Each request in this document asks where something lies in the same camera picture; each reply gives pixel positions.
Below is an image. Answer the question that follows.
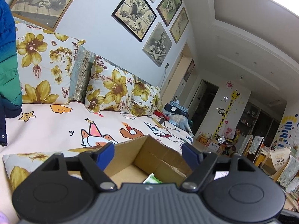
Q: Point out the brown cardboard box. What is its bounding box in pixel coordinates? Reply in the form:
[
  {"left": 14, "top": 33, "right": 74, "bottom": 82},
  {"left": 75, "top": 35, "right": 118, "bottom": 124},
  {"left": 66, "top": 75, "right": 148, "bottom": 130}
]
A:
[{"left": 103, "top": 135, "right": 192, "bottom": 187}]

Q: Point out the large fruit still-life picture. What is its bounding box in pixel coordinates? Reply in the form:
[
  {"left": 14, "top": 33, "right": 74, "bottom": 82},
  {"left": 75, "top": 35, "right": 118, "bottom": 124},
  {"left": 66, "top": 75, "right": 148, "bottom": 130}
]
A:
[{"left": 10, "top": 0, "right": 73, "bottom": 32}]

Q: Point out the gold framed green picture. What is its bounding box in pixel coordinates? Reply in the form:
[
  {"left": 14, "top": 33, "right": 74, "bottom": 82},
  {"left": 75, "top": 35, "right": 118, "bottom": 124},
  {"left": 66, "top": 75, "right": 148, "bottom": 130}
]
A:
[{"left": 157, "top": 0, "right": 182, "bottom": 26}]

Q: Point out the black framed bird picture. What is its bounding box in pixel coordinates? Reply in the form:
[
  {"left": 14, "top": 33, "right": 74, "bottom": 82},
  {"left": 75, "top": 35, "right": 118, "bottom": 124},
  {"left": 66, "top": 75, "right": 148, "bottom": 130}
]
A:
[{"left": 112, "top": 0, "right": 157, "bottom": 42}]

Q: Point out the floral cushion middle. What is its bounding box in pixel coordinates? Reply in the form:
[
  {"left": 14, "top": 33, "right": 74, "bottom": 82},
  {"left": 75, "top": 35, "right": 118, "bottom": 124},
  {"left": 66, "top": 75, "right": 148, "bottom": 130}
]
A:
[{"left": 85, "top": 55, "right": 135, "bottom": 113}]

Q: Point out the blue green jacket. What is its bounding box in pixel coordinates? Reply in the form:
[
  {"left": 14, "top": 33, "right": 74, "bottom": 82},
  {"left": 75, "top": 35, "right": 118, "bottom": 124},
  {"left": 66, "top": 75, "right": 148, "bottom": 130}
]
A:
[{"left": 0, "top": 0, "right": 22, "bottom": 147}]

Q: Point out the gold framed beige picture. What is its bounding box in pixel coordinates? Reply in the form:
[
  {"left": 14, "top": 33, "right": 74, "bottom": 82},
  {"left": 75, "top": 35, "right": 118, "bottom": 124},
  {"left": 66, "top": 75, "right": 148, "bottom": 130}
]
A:
[{"left": 170, "top": 8, "right": 189, "bottom": 43}]

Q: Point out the green striped sponge cloth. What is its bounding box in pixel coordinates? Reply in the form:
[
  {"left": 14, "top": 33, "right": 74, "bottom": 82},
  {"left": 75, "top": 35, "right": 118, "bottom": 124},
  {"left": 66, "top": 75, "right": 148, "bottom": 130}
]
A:
[{"left": 143, "top": 173, "right": 163, "bottom": 184}]

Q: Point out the floral cushion far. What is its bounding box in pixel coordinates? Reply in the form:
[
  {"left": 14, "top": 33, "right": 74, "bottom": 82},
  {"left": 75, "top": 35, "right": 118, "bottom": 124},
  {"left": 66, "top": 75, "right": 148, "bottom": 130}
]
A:
[{"left": 129, "top": 81, "right": 160, "bottom": 117}]

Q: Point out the teal lace cushion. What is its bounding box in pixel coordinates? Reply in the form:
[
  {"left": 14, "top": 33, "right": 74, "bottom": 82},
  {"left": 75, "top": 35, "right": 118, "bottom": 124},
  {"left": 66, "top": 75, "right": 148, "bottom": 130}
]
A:
[{"left": 69, "top": 46, "right": 95, "bottom": 103}]

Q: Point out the black bag on sofa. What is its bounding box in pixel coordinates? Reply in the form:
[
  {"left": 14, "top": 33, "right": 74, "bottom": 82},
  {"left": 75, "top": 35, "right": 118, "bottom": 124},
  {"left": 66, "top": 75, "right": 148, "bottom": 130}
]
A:
[{"left": 164, "top": 101, "right": 189, "bottom": 118}]

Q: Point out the cartoon print sofa cover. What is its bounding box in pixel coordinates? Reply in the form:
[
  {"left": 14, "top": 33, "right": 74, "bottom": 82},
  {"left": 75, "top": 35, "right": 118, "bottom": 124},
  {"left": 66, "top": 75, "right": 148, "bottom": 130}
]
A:
[{"left": 1, "top": 102, "right": 191, "bottom": 223}]

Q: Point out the giraffe height chart sticker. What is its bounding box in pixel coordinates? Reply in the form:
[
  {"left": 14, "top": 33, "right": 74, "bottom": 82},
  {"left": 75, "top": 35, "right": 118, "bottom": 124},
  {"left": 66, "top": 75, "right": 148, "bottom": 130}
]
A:
[{"left": 213, "top": 90, "right": 240, "bottom": 138}]

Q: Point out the red box on sofa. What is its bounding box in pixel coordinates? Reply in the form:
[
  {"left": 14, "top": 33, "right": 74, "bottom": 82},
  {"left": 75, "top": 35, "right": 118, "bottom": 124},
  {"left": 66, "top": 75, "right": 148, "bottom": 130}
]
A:
[{"left": 154, "top": 110, "right": 169, "bottom": 121}]

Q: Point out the wooden dining chair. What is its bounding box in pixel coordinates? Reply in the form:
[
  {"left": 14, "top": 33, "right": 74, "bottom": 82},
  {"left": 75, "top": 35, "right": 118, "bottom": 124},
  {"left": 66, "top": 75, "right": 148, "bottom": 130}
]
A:
[{"left": 261, "top": 148, "right": 291, "bottom": 181}]

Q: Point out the grey portrait sketch picture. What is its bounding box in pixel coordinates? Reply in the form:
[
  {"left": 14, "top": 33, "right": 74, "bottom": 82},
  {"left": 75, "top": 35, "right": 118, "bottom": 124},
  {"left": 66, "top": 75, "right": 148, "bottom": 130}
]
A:
[{"left": 142, "top": 22, "right": 172, "bottom": 67}]

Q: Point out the floral cushion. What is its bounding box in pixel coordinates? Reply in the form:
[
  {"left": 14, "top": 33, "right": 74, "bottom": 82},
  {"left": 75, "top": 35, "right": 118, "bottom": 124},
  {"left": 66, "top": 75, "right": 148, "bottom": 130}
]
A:
[
  {"left": 129, "top": 81, "right": 160, "bottom": 117},
  {"left": 85, "top": 55, "right": 135, "bottom": 113},
  {"left": 16, "top": 23, "right": 85, "bottom": 105}
]

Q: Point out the floral cushion near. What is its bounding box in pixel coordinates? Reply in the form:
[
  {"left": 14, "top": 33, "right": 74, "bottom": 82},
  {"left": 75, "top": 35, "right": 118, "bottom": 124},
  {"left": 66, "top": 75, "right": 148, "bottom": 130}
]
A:
[{"left": 16, "top": 23, "right": 85, "bottom": 105}]

